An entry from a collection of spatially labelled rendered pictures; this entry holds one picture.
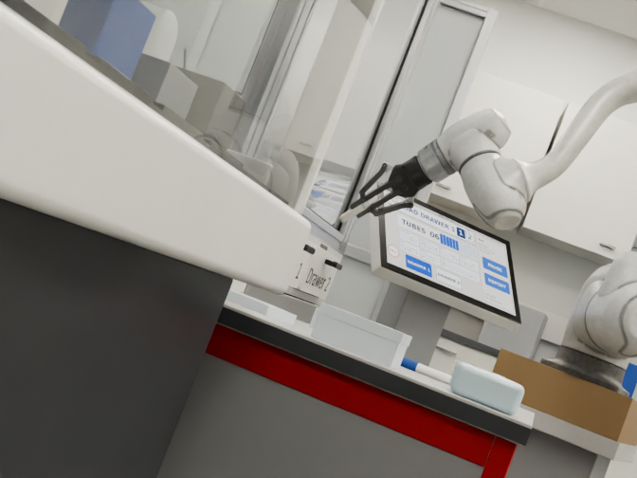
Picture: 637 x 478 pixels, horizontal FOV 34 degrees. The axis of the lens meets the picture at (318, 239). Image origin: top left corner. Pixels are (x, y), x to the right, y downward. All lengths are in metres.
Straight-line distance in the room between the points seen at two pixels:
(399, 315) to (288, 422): 1.60
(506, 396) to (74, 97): 0.87
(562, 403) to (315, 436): 0.98
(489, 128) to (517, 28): 3.73
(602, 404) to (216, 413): 1.06
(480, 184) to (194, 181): 1.40
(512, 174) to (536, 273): 3.57
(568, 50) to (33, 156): 5.47
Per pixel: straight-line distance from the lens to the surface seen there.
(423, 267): 2.94
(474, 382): 1.42
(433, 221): 3.09
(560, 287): 5.83
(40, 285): 0.90
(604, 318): 2.19
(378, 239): 2.89
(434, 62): 3.93
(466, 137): 2.34
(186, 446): 1.49
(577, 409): 2.31
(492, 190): 2.25
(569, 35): 6.08
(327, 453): 1.44
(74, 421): 1.08
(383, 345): 1.46
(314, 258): 2.38
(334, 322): 1.48
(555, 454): 2.36
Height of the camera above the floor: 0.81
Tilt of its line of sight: 3 degrees up
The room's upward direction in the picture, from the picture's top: 21 degrees clockwise
